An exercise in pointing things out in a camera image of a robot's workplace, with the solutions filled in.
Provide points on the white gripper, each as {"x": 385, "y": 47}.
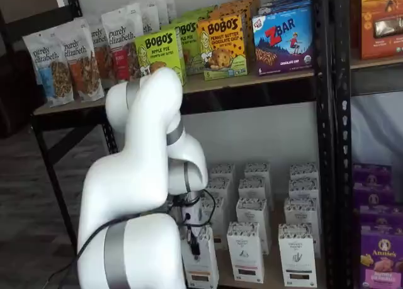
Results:
{"x": 193, "y": 215}

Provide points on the white box orange-yellow strip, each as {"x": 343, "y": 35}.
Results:
{"x": 222, "y": 171}
{"x": 220, "y": 188}
{"x": 204, "y": 267}
{"x": 218, "y": 213}

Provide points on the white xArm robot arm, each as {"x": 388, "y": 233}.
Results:
{"x": 135, "y": 163}

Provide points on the white box pink strip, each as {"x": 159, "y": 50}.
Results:
{"x": 256, "y": 170}
{"x": 244, "y": 254}
{"x": 252, "y": 186}
{"x": 252, "y": 210}

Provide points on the white box black strip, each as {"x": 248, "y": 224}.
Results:
{"x": 302, "y": 186}
{"x": 296, "y": 257}
{"x": 302, "y": 170}
{"x": 300, "y": 210}

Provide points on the purple Annie's box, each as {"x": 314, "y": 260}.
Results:
{"x": 373, "y": 194}
{"x": 371, "y": 174}
{"x": 381, "y": 260}
{"x": 381, "y": 216}

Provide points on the green Bobo's apple pie box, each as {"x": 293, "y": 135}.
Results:
{"x": 157, "y": 49}
{"x": 198, "y": 14}
{"x": 190, "y": 37}

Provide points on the orange Bobo's peanut butter box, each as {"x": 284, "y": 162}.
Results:
{"x": 242, "y": 2}
{"x": 233, "y": 12}
{"x": 222, "y": 46}

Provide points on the large orange snack box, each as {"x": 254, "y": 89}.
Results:
{"x": 381, "y": 5}

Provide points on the black metal shelving unit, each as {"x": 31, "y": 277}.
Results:
{"x": 343, "y": 112}
{"x": 324, "y": 112}

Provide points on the purely elizabeth bag orange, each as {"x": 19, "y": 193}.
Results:
{"x": 82, "y": 65}

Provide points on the purely elizabeth bag red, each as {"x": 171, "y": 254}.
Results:
{"x": 121, "y": 40}

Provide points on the purely elizabeth bag brown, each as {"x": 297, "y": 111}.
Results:
{"x": 99, "y": 43}

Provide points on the purely elizabeth bag blue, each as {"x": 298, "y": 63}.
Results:
{"x": 47, "y": 68}

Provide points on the dark upholstered couch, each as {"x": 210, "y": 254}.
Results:
{"x": 15, "y": 97}

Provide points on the white granola bag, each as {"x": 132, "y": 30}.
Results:
{"x": 149, "y": 16}
{"x": 167, "y": 5}

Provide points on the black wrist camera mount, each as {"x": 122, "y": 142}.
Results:
{"x": 178, "y": 202}

